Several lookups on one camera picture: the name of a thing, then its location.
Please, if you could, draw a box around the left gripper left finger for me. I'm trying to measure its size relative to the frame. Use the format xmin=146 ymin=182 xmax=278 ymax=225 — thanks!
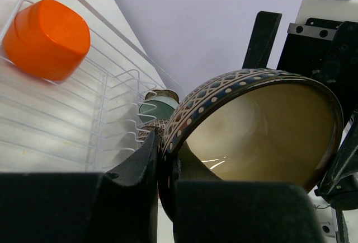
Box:
xmin=1 ymin=129 xmax=159 ymax=242

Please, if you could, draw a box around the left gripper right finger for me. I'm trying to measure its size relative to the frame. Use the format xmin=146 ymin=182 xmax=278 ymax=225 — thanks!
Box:
xmin=172 ymin=151 xmax=323 ymax=242

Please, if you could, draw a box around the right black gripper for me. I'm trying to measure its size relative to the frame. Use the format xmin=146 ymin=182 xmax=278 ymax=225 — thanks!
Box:
xmin=242 ymin=11 xmax=357 ymax=209

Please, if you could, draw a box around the brown geometric patterned bowl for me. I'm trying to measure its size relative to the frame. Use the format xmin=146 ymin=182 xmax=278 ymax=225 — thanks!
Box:
xmin=138 ymin=119 xmax=168 ymax=144

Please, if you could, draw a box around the brown glazed bowl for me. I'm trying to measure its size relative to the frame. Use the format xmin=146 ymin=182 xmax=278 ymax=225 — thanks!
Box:
xmin=158 ymin=68 xmax=344 ymax=218

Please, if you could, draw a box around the pale green ribbed bowl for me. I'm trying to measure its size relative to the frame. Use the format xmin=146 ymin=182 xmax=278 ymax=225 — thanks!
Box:
xmin=139 ymin=100 xmax=178 ymax=124

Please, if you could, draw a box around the orange plastic square bowl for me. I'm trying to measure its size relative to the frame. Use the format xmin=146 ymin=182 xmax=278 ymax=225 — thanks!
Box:
xmin=2 ymin=0 xmax=91 ymax=81

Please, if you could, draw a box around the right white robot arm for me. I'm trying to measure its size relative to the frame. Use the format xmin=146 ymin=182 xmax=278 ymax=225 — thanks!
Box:
xmin=236 ymin=0 xmax=357 ymax=211

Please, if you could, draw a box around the white wire dish rack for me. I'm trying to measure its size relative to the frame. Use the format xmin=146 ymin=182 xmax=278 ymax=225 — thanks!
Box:
xmin=1 ymin=0 xmax=185 ymax=172

